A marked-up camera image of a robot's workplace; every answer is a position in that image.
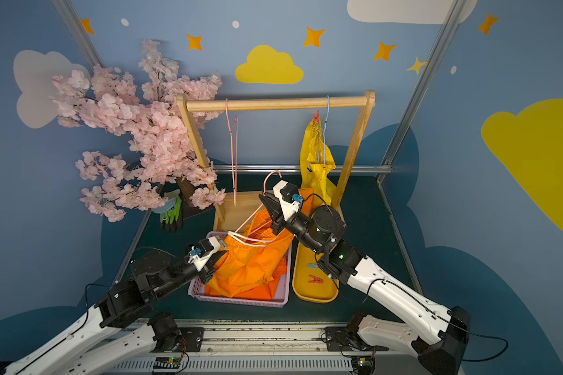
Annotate grey clothespin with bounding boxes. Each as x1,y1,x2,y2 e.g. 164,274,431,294
214,236,228,250

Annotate light orange shorts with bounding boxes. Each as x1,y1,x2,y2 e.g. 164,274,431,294
204,208,293,298

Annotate pink wire hanger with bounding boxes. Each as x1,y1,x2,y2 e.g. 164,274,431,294
225,99,239,206
234,170,282,233

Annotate dark orange shorts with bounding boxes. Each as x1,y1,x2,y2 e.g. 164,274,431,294
232,259,287,302

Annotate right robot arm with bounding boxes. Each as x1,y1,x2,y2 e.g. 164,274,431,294
259,192,471,374

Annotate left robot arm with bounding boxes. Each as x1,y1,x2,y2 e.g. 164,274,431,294
0,246,225,374

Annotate yellow shorts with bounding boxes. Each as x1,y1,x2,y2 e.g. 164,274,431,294
300,117,336,206

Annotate pink plastic basket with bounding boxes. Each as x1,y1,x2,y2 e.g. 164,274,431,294
188,232,292,308

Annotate wooden clothes rack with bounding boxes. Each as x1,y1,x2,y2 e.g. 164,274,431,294
176,90,377,233

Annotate yellow plastic tray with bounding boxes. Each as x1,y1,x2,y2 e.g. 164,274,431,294
292,240,339,304

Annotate green plant decoration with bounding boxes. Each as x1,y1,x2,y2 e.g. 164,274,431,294
151,189,184,232

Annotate pink cherry blossom tree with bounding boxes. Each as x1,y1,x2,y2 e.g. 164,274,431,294
52,40,225,223

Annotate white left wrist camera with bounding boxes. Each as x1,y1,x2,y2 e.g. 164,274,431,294
185,236,228,268

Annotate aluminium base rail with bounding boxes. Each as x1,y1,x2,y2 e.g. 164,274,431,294
86,318,461,375

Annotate light blue wire hanger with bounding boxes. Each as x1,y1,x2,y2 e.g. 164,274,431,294
321,95,331,164

